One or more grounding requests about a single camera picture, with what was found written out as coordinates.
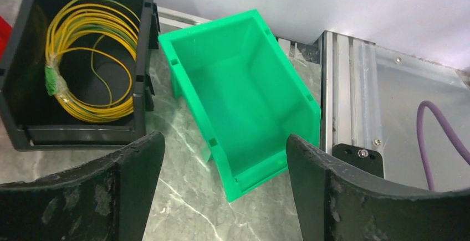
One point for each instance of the green plastic bin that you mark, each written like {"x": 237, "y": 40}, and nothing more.
{"x": 244, "y": 94}

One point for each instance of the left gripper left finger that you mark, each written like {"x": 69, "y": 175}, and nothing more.
{"x": 108, "y": 198}

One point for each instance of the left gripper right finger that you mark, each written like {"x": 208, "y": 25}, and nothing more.
{"x": 337, "y": 201}

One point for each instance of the black plastic bin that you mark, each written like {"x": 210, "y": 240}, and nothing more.
{"x": 75, "y": 73}

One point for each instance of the red plastic bin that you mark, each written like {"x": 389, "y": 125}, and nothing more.
{"x": 5, "y": 33}

